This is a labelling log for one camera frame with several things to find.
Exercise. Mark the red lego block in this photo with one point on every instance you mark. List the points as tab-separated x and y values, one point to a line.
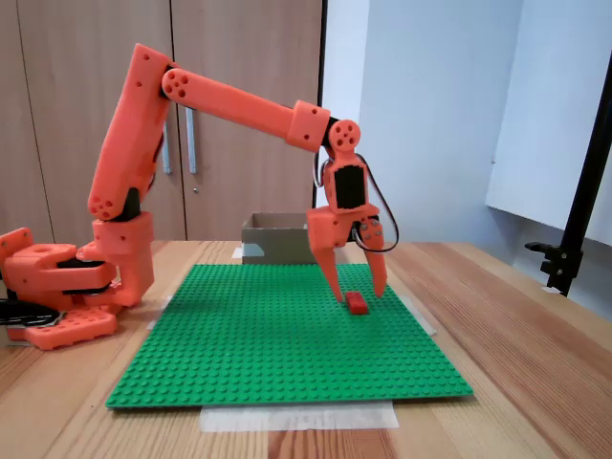
357	303

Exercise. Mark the open cardboard box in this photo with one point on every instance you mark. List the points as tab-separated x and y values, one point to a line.
272	244

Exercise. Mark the green lego baseplate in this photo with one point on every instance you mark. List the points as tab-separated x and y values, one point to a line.
263	344

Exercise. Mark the masking tape strip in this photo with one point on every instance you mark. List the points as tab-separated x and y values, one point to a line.
296	418
238	253
423	320
160	313

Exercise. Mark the small white tape piece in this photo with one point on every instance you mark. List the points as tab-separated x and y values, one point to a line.
552	290

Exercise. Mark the brown wooden cabinet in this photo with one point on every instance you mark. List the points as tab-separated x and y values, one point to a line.
239	48

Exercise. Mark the black camera stand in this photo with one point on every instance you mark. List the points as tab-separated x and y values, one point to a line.
574	239

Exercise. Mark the white wall panel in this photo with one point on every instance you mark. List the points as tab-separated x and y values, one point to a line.
540	143

